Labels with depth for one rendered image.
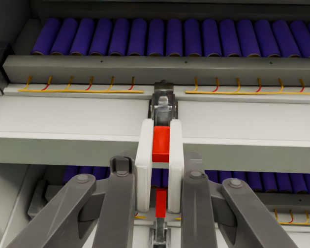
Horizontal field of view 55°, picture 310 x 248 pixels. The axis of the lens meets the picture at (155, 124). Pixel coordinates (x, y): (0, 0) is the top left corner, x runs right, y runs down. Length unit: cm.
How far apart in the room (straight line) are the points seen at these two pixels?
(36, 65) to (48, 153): 9
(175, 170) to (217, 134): 12
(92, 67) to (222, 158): 15
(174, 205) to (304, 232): 32
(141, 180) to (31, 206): 29
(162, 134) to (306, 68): 17
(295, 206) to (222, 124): 21
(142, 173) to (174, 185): 2
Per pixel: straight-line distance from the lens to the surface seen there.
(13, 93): 32
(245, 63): 31
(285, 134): 29
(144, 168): 15
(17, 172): 42
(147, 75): 30
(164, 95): 25
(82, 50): 33
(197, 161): 17
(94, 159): 29
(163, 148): 20
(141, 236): 42
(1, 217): 39
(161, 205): 36
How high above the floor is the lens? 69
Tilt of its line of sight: 34 degrees down
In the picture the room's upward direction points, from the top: straight up
